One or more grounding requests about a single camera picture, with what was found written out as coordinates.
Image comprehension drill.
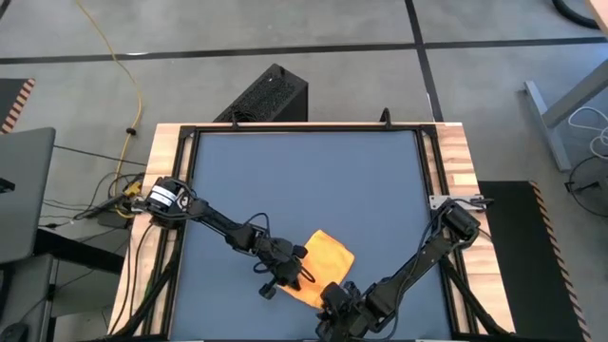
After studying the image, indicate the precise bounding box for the black floor cable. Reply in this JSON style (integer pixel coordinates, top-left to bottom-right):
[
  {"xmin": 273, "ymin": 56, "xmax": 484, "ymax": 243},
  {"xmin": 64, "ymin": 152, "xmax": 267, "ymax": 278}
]
[{"xmin": 563, "ymin": 155, "xmax": 608, "ymax": 219}]

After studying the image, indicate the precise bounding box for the black striped-edge floor mat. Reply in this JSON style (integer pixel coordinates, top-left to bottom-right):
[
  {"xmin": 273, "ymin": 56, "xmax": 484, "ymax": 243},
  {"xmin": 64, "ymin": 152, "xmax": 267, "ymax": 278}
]
[
  {"xmin": 477, "ymin": 179, "xmax": 593, "ymax": 342},
  {"xmin": 0, "ymin": 77, "xmax": 37, "ymax": 136}
]

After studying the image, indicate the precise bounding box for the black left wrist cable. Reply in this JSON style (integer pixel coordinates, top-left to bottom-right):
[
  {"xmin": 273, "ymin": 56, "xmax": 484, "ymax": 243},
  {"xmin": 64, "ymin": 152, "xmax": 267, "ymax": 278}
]
[{"xmin": 244, "ymin": 211, "xmax": 273, "ymax": 239}]

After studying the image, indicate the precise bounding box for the grey-blue table mat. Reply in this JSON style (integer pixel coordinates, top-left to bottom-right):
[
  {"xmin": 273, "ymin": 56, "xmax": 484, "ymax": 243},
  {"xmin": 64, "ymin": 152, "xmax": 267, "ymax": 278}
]
[{"xmin": 168, "ymin": 130, "xmax": 452, "ymax": 341}]

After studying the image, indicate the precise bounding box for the white cable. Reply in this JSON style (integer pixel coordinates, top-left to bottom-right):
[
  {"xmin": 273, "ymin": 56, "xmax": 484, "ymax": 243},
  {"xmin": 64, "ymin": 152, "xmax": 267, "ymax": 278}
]
[{"xmin": 567, "ymin": 104, "xmax": 608, "ymax": 161}]

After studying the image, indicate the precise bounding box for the yellow floor cable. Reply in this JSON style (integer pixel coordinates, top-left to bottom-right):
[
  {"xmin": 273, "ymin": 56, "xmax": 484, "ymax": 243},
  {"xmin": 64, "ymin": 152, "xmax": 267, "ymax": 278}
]
[{"xmin": 74, "ymin": 0, "xmax": 144, "ymax": 220}]

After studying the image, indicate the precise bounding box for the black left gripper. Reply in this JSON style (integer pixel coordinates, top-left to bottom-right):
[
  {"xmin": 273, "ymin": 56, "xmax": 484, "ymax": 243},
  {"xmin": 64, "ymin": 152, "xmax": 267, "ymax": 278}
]
[{"xmin": 254, "ymin": 235, "xmax": 311, "ymax": 300}]

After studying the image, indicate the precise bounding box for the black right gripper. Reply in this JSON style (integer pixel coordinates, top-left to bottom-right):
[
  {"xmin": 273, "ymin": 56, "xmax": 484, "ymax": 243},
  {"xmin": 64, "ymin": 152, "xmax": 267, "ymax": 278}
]
[{"xmin": 314, "ymin": 282, "xmax": 381, "ymax": 342}]

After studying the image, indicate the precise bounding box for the black hose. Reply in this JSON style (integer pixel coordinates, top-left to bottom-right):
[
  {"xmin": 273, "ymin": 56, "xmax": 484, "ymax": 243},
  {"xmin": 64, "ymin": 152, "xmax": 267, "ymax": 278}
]
[{"xmin": 551, "ymin": 0, "xmax": 600, "ymax": 30}]

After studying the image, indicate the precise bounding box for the black table frame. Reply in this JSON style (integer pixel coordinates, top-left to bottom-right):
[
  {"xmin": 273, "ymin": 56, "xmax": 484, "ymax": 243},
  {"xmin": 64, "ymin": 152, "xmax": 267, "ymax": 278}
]
[{"xmin": 161, "ymin": 123, "xmax": 460, "ymax": 342}]

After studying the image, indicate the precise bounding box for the black computer tower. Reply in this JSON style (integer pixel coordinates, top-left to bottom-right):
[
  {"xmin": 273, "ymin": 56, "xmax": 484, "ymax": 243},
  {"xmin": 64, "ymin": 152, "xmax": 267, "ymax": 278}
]
[{"xmin": 212, "ymin": 63, "xmax": 310, "ymax": 124}]

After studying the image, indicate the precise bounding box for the orange microfibre towel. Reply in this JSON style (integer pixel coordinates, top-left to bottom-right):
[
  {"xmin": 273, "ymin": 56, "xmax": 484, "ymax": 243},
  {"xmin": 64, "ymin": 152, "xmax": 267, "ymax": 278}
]
[{"xmin": 279, "ymin": 229, "xmax": 356, "ymax": 310}]

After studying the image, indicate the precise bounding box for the grey desk leg frame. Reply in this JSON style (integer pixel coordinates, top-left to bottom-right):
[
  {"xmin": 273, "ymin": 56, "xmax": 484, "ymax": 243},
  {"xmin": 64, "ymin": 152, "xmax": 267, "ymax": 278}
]
[{"xmin": 523, "ymin": 56, "xmax": 608, "ymax": 173}]

